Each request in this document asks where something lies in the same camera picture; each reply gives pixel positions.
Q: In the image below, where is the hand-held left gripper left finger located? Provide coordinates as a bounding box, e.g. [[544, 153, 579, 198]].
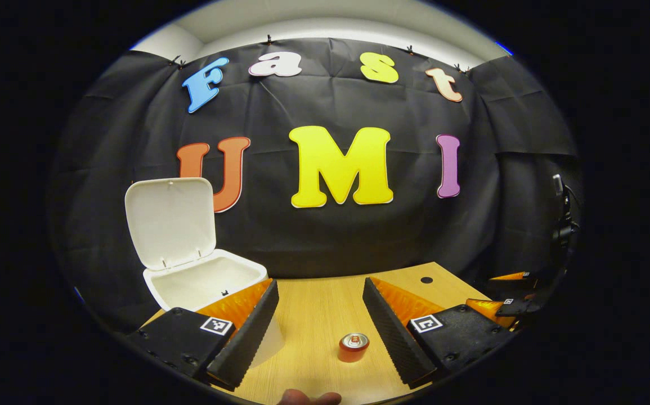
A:
[[125, 278, 280, 393]]

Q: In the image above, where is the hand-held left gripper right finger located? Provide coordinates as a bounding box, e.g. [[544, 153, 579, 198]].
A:
[[362, 277, 515, 390]]

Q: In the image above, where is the red pop can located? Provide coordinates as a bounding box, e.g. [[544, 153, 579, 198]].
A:
[[338, 332, 370, 363]]

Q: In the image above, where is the white desktop garbage bin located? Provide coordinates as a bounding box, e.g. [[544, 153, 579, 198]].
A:
[[125, 177, 284, 369]]

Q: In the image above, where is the wooden desktop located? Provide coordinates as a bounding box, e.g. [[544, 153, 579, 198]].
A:
[[145, 262, 522, 405]]

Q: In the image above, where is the black backdrop cloth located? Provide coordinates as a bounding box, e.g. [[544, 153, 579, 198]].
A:
[[46, 38, 584, 332]]

